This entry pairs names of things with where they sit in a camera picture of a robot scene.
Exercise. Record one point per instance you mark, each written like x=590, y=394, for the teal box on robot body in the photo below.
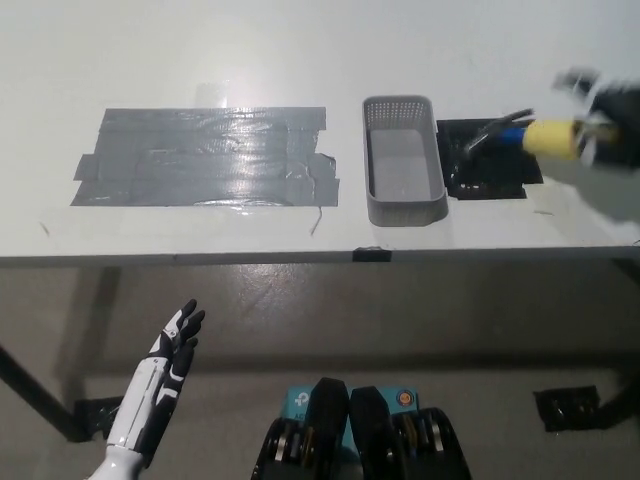
x=299, y=400

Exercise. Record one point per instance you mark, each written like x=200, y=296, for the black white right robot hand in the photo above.
x=622, y=107

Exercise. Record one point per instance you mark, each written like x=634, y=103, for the grey perforated plastic basket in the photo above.
x=400, y=165

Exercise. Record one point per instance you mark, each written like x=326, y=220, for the grey duct tape patch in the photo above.
x=200, y=160

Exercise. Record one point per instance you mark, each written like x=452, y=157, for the black table leg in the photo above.
x=35, y=395

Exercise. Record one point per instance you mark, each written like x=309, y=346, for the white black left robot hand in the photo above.
x=155, y=385

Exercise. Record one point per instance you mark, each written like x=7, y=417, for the black left robot body block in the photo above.
x=327, y=425

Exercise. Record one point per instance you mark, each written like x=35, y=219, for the small black tape piece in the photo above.
x=371, y=255

